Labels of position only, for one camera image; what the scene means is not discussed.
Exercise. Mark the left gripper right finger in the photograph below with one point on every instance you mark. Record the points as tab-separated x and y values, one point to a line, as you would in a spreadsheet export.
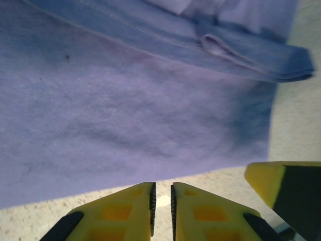
208	218

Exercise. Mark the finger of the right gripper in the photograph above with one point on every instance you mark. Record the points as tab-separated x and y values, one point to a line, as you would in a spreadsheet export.
296	195

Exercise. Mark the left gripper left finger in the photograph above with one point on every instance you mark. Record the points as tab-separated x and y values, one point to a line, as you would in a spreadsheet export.
120	216

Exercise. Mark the purple t-shirt with white print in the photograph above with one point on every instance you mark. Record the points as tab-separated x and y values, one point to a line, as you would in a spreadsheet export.
125	113

